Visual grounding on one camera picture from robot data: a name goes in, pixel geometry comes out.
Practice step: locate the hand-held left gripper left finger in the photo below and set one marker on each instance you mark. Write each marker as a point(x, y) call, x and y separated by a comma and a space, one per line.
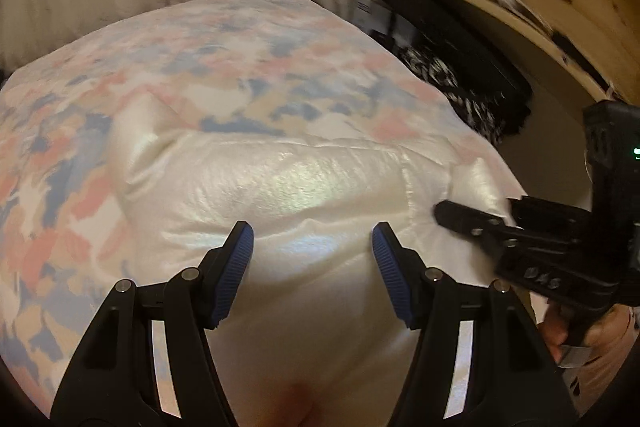
point(235, 277)

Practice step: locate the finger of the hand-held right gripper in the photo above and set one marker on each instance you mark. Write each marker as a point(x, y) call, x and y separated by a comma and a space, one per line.
point(550, 214)
point(462, 219)

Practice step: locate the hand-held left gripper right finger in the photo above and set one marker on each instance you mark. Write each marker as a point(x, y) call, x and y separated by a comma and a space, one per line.
point(392, 277)

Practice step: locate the white puffer jacket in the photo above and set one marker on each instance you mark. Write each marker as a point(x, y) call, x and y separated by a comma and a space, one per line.
point(300, 187)

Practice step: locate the person's right hand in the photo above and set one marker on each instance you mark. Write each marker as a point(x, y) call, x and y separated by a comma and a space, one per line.
point(552, 332)

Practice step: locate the white box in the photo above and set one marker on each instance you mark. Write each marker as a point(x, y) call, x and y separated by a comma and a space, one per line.
point(364, 12)

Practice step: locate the floral bedspread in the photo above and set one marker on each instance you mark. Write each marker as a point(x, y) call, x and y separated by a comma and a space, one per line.
point(250, 47)

